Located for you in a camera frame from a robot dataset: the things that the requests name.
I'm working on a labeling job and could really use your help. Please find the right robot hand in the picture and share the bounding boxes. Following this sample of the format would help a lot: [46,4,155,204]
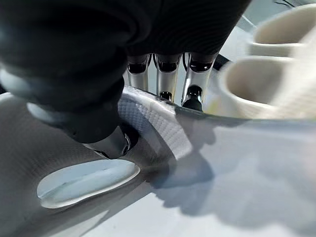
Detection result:
[0,0,250,160]

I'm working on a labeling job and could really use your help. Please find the white grey textured slipper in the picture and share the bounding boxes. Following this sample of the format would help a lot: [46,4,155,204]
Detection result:
[0,85,316,237]

